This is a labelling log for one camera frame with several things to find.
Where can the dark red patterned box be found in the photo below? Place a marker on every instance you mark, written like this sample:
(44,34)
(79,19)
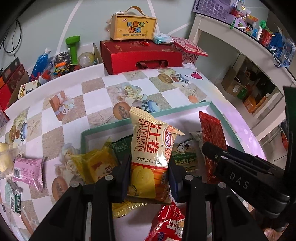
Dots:
(16,76)

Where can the blue bead bottle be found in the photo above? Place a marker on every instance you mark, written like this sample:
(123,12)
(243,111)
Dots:
(40,62)

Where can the brown cardboard toy box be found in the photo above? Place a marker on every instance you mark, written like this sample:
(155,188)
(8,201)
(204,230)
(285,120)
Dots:
(98,54)

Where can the checkered printed tablecloth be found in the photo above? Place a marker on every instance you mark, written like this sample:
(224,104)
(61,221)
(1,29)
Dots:
(97,85)

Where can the teal brick-print snack packet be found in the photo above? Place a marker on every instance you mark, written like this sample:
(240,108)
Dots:
(15,199)

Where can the black box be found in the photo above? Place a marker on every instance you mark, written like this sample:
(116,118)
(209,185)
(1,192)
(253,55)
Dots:
(10,66)

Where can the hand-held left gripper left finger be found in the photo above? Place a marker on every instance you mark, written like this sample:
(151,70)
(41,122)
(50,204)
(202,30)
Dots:
(124,176)

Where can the pink snack packet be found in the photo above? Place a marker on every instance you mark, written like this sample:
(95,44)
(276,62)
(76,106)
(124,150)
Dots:
(27,171)

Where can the clear packet of yellow cakes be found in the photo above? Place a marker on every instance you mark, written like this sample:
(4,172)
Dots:
(4,160)

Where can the long red snack packet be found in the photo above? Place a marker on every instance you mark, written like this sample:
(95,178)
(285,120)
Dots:
(211,132)

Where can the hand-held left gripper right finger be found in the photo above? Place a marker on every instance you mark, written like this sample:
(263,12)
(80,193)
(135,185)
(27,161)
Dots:
(173,183)

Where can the red peanut snack bag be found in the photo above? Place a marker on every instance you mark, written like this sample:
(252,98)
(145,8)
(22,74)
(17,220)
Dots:
(166,222)

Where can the cream swiss roll packet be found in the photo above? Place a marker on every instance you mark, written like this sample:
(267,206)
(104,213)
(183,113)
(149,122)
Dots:
(148,148)

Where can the dark green snack packet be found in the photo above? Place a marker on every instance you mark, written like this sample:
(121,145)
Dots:
(121,148)

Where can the blue transparent bag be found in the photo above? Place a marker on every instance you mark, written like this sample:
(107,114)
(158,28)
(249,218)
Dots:
(283,51)

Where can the green dumbbell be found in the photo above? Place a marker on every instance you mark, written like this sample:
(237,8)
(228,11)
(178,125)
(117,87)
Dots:
(73,51)

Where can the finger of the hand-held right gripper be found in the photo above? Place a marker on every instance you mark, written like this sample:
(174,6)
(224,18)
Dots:
(212,149)

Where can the yellow tin box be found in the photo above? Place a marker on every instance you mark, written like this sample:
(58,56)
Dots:
(27,89)

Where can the red gift box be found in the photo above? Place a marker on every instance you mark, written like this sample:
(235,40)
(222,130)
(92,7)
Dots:
(138,53)

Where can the yellow transparent snack packet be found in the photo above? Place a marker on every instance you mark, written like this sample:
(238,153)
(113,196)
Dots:
(99,164)

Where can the orange cardboard box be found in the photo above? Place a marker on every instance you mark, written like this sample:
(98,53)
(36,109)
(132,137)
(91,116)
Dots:
(252,104)

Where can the colourful toy pile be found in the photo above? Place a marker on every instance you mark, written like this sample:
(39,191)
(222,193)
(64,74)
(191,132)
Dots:
(61,61)

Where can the green rimmed white tray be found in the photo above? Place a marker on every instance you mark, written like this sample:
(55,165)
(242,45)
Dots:
(180,115)

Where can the green cartoon snack packet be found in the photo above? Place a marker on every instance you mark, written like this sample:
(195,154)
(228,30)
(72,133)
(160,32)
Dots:
(185,155)

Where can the red patterned box lid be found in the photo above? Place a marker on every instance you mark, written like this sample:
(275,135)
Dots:
(192,47)

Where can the purple plastic basket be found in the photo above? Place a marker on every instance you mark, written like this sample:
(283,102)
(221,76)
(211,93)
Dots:
(212,9)

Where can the white desk shelf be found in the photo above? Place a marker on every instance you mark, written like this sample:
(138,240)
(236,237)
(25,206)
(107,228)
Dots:
(219,30)

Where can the clear plastic ball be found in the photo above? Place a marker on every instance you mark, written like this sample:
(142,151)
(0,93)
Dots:
(86,59)

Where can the blue wet wipes pack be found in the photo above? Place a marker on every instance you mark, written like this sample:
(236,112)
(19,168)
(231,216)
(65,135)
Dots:
(161,39)

